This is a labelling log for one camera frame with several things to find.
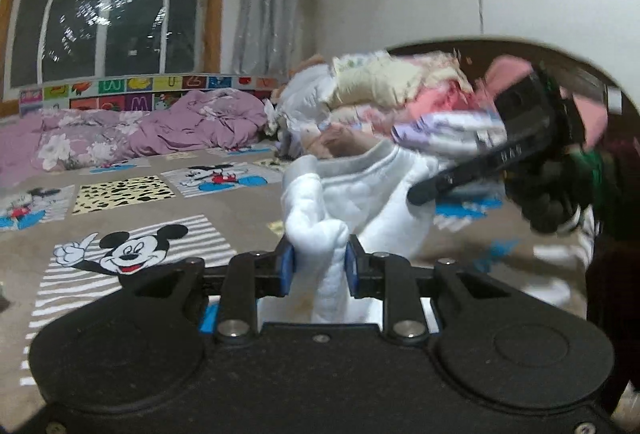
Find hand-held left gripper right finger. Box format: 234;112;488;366
345;234;506;347

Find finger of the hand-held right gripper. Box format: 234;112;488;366
406;134;544;207

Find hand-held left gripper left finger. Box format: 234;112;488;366
120;237;297;347

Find white quilted pants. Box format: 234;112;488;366
280;141;447;326

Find stack of pale folded clothes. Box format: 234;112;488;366
389;111;507;196

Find cartoon printed blanket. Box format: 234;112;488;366
0;145;592;396

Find tan garment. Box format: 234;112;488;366
304;123;397;161

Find pile of pastel bedding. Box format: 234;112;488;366
269;48;612;153

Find dark bed headboard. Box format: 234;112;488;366
386;33;624;116

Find person's maroon clothing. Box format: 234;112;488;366
581;134;640;416

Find purple floral duvet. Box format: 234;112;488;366
0;89;272;173

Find colourful alphabet foam panel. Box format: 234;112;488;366
18;73;292;116

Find wooden framed window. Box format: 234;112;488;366
0;0;234;118

